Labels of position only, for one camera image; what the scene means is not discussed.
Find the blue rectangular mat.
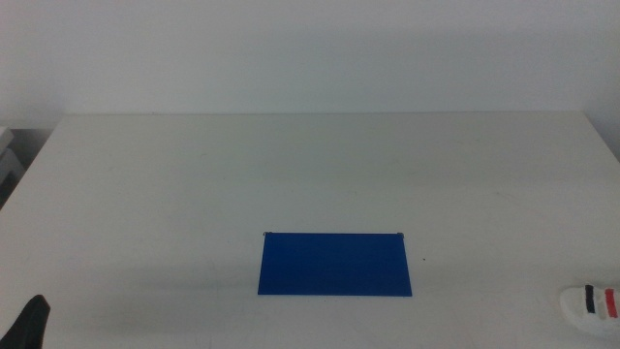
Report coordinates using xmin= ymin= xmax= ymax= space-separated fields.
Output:
xmin=257 ymin=232 xmax=414 ymax=298

